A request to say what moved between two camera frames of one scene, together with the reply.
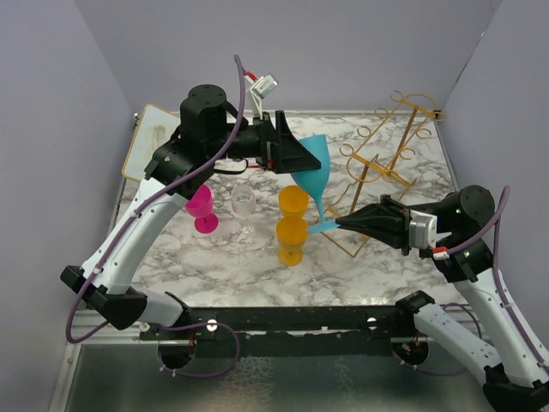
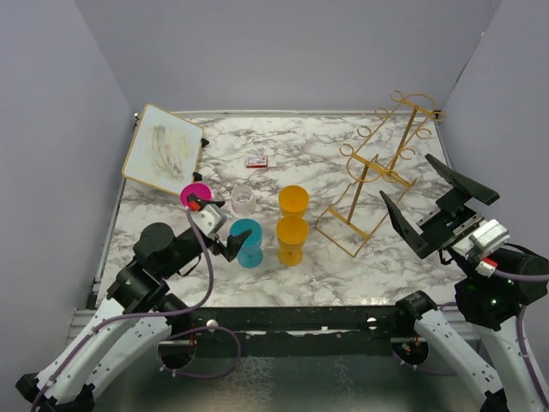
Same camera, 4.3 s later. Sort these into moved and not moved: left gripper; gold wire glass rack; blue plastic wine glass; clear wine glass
Moved: left gripper; blue plastic wine glass
Not moved: gold wire glass rack; clear wine glass
